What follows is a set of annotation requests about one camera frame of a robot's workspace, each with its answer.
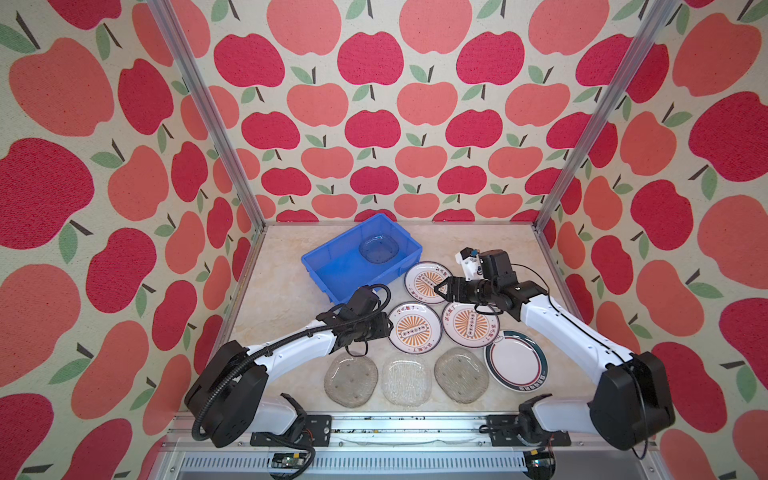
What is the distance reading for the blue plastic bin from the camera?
1034 millimetres

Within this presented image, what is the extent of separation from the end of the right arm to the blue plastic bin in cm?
28

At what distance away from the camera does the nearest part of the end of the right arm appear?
1.99 feet
